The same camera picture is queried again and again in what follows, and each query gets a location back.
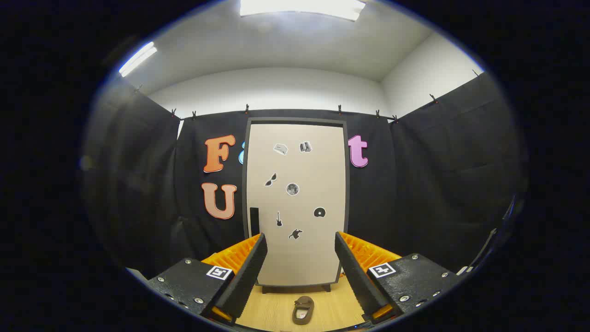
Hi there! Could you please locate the dark grey shoe cabinet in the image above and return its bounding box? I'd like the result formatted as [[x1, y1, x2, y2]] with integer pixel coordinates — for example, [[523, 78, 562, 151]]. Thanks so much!
[[242, 118, 351, 294]]

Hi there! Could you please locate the black backdrop cloth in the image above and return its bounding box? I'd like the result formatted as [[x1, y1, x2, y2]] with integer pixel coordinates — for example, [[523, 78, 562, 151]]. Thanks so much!
[[83, 71, 526, 279]]

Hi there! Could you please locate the brown fuzzy shoe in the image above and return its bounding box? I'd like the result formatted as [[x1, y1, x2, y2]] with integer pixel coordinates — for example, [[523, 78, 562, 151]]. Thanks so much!
[[292, 296, 315, 326]]

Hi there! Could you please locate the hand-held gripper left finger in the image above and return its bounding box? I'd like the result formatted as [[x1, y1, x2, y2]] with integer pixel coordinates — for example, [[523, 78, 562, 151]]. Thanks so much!
[[147, 233, 268, 326]]

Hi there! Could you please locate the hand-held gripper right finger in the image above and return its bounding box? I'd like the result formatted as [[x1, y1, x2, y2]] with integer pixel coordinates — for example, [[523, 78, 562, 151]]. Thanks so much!
[[335, 231, 461, 324]]

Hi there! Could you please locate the black angled stand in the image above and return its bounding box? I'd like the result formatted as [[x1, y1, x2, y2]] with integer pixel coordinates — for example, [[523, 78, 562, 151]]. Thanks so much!
[[470, 196, 517, 273]]

